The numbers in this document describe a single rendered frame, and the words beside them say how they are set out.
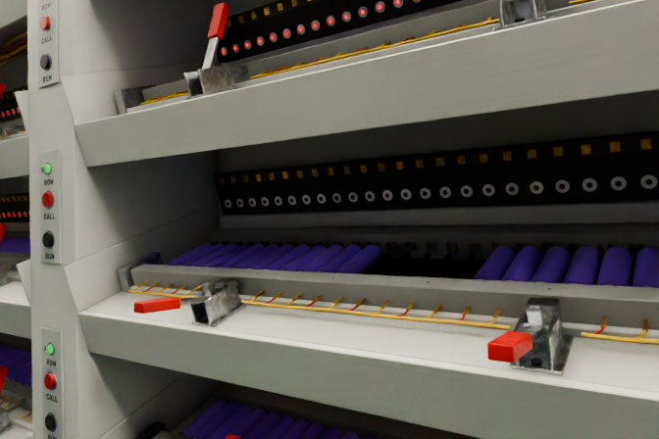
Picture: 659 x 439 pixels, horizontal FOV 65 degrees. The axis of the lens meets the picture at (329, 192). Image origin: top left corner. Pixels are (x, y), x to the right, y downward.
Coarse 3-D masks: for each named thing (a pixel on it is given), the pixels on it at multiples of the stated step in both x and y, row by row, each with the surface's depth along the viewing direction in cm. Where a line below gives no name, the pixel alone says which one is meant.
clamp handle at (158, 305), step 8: (208, 288) 44; (200, 296) 44; (208, 296) 44; (136, 304) 39; (144, 304) 38; (152, 304) 39; (160, 304) 39; (168, 304) 40; (176, 304) 41; (184, 304) 41; (136, 312) 39; (144, 312) 38; (152, 312) 39
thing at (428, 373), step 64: (128, 256) 58; (128, 320) 48; (192, 320) 45; (256, 320) 42; (320, 320) 40; (384, 320) 38; (256, 384) 41; (320, 384) 37; (384, 384) 34; (448, 384) 31; (512, 384) 29; (576, 384) 27; (640, 384) 26
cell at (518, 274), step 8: (528, 248) 41; (520, 256) 40; (528, 256) 39; (536, 256) 40; (512, 264) 39; (520, 264) 38; (528, 264) 38; (536, 264) 39; (512, 272) 37; (520, 272) 37; (528, 272) 37; (504, 280) 36; (512, 280) 36; (520, 280) 36; (528, 280) 37
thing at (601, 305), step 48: (192, 288) 51; (240, 288) 47; (288, 288) 44; (336, 288) 41; (384, 288) 38; (432, 288) 36; (480, 288) 35; (528, 288) 33; (576, 288) 32; (624, 288) 31
